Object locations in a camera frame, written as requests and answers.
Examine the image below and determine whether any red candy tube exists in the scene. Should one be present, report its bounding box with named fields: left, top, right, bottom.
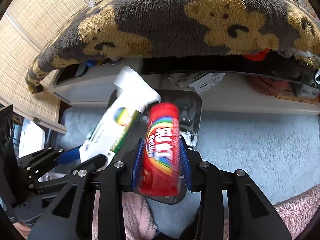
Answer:
left=139, top=102, right=180, bottom=197

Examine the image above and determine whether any white green snack wrapper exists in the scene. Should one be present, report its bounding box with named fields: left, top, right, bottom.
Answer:
left=79, top=66, right=161, bottom=165

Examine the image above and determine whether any black trash bin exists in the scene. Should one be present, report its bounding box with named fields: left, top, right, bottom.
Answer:
left=116, top=89, right=202, bottom=205

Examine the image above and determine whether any white paper receipt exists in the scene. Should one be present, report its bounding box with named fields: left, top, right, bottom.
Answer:
left=167, top=71, right=226, bottom=95

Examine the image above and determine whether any orange basketball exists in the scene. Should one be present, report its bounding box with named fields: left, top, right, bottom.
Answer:
left=246, top=75, right=292, bottom=96

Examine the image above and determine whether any pink fluffy rug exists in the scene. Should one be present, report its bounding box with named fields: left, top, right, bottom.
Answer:
left=92, top=184, right=320, bottom=240

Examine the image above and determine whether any brown teddy bear blanket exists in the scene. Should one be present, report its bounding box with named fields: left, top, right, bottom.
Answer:
left=25, top=0, right=319, bottom=93

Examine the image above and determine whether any woven rattan folding screen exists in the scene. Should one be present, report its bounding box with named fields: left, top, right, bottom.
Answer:
left=1, top=0, right=89, bottom=133

